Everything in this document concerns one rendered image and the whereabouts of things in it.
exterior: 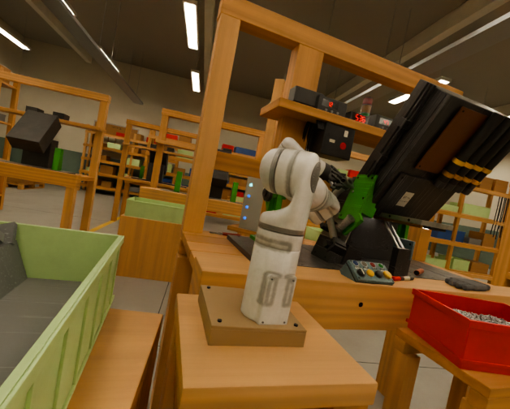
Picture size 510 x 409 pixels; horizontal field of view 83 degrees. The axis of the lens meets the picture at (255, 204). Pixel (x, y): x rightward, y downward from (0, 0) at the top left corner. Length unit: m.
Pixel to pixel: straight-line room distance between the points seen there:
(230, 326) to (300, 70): 1.27
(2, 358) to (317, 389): 0.44
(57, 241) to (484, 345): 1.01
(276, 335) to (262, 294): 0.08
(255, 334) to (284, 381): 0.10
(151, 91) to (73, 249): 11.00
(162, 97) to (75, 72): 2.88
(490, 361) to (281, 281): 0.58
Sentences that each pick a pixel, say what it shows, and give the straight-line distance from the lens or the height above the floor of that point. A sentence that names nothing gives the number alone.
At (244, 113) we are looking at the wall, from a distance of 11.48.
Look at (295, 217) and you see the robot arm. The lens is 0.52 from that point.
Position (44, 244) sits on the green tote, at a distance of 0.79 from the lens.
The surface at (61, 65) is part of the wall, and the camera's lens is 12.61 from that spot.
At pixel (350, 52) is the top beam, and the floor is 1.90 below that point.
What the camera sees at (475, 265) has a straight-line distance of 7.81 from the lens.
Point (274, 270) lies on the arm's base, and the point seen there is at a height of 0.99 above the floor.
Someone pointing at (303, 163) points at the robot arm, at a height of 1.19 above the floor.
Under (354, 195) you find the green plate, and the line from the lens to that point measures 1.28.
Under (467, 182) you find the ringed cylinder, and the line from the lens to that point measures 1.37.
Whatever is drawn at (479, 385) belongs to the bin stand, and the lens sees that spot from 0.91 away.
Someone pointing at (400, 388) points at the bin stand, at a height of 0.65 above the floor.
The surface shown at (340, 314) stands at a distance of 0.98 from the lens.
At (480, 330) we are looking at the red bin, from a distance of 0.91.
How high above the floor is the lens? 1.13
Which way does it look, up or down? 3 degrees down
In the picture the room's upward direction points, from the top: 11 degrees clockwise
